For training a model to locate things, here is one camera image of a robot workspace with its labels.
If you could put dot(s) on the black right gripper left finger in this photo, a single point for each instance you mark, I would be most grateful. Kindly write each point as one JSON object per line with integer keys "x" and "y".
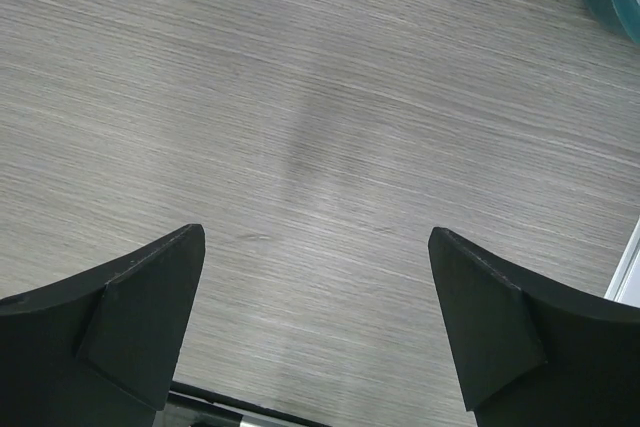
{"x": 100, "y": 348}

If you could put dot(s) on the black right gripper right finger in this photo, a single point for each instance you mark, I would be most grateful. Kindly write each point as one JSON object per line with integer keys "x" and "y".
{"x": 528, "y": 350}

